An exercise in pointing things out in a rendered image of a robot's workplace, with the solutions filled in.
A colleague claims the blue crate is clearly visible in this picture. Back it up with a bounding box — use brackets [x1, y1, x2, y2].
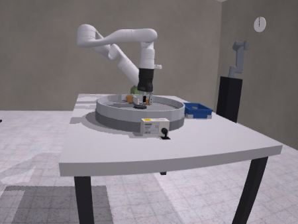
[183, 103, 213, 119]

